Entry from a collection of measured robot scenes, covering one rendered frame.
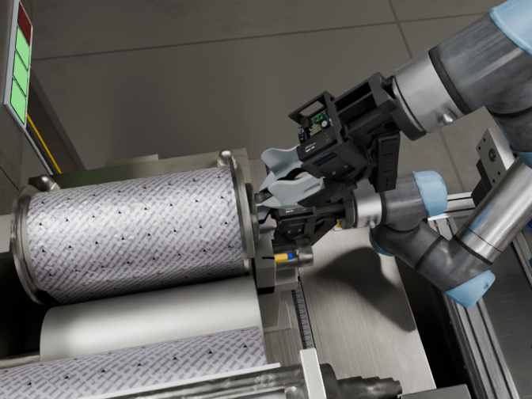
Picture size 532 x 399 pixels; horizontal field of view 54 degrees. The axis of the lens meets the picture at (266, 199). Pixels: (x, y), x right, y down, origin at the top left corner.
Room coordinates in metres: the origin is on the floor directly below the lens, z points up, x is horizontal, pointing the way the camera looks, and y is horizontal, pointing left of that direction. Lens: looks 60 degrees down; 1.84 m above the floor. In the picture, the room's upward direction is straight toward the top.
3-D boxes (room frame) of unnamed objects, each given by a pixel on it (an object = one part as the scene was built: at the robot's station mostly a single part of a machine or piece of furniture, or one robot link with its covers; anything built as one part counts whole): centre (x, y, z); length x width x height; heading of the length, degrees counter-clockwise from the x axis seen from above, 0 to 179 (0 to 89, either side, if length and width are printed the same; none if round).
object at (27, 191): (0.28, 0.28, 1.25); 0.15 x 0.01 x 0.15; 10
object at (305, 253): (0.30, -0.05, 1.18); 0.04 x 0.02 x 0.04; 10
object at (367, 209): (0.41, -0.15, 1.11); 0.08 x 0.05 x 0.08; 10
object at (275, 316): (0.29, -0.01, 1.05); 0.06 x 0.05 x 0.31; 100
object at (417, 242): (0.41, -0.24, 1.01); 0.11 x 0.08 x 0.11; 46
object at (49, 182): (0.49, 0.39, 1.05); 0.04 x 0.04 x 0.04
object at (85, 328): (0.18, 0.13, 1.18); 0.26 x 0.12 x 0.12; 100
